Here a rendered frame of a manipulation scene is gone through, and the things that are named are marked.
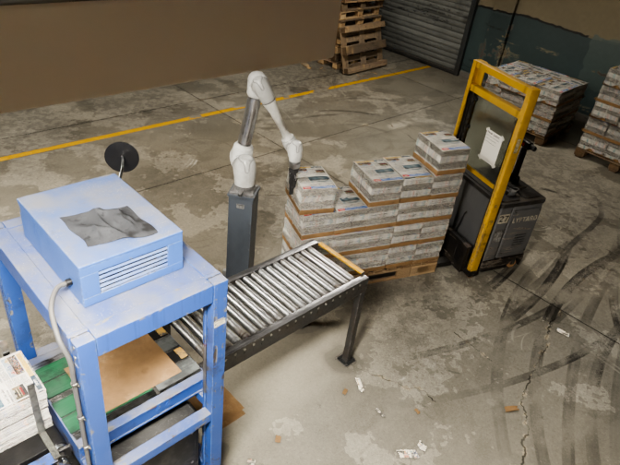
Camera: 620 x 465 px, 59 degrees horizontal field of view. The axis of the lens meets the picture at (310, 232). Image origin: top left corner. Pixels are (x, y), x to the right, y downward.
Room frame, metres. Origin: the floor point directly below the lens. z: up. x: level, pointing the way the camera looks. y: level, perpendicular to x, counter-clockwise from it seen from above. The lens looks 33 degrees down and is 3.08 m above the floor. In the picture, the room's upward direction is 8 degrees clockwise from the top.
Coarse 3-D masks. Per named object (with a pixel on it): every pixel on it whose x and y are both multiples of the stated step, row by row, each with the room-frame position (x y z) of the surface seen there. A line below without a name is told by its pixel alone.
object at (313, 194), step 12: (300, 180) 3.76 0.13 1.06; (312, 180) 3.79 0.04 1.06; (324, 180) 3.81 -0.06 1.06; (300, 192) 3.67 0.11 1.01; (312, 192) 3.64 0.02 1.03; (324, 192) 3.68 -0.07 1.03; (336, 192) 3.72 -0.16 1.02; (300, 204) 3.62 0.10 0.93; (312, 204) 3.66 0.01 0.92; (324, 204) 3.70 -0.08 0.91
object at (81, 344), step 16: (80, 336) 1.42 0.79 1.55; (80, 352) 1.38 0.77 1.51; (96, 352) 1.42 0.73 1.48; (80, 368) 1.37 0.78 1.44; (96, 368) 1.41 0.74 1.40; (80, 384) 1.37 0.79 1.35; (96, 384) 1.41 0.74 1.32; (80, 400) 1.41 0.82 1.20; (96, 400) 1.40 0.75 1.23; (96, 416) 1.39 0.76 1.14; (96, 432) 1.38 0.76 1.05; (96, 448) 1.38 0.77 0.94; (96, 464) 1.37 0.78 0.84; (112, 464) 1.42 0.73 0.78
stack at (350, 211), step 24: (312, 216) 3.65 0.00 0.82; (336, 216) 3.77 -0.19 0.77; (360, 216) 3.86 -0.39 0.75; (384, 216) 3.96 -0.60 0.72; (408, 216) 4.07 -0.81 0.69; (288, 240) 3.83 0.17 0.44; (336, 240) 3.76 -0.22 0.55; (360, 240) 3.87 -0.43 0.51; (384, 240) 3.98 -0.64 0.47; (408, 240) 4.09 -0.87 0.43; (360, 264) 3.90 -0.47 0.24; (384, 264) 4.01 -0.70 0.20
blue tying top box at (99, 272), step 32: (64, 192) 2.07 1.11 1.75; (96, 192) 2.10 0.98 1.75; (128, 192) 2.14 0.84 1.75; (32, 224) 1.87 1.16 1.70; (64, 224) 1.83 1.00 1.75; (160, 224) 1.92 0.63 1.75; (64, 256) 1.66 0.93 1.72; (96, 256) 1.65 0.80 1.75; (128, 256) 1.72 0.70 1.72; (160, 256) 1.83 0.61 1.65; (96, 288) 1.61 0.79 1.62; (128, 288) 1.71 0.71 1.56
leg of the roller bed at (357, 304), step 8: (360, 296) 2.96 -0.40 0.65; (352, 304) 2.99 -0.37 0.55; (360, 304) 2.97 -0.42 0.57; (352, 312) 2.98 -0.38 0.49; (360, 312) 2.99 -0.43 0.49; (352, 320) 2.97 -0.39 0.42; (352, 328) 2.96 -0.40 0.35; (352, 336) 2.97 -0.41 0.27; (352, 344) 2.98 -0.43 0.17; (344, 352) 2.98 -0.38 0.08; (344, 360) 2.97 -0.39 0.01
